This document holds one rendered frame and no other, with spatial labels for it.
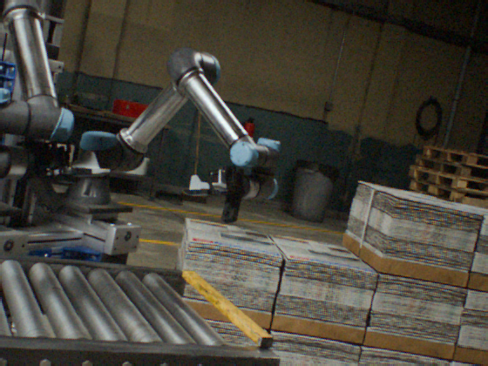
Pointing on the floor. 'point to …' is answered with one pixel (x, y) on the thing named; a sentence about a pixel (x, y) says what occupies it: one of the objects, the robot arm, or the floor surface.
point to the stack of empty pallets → (450, 166)
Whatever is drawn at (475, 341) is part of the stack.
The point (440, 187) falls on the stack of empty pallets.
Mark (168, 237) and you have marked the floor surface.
